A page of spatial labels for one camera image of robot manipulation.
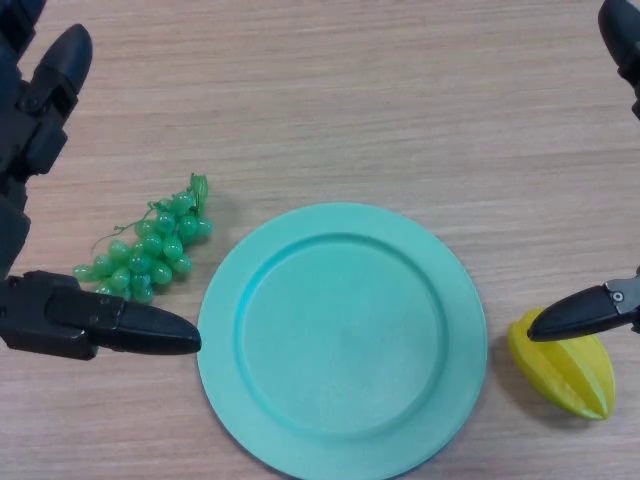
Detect yellow starfruit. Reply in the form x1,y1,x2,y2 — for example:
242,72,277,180
507,307,616,422

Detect teal round plate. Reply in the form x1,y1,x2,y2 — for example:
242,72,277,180
197,202,489,480

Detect green grape bunch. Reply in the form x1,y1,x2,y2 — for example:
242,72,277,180
72,172,215,305

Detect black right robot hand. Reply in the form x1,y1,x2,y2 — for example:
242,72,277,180
526,0,640,344

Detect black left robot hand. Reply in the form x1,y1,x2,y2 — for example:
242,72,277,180
0,0,203,362

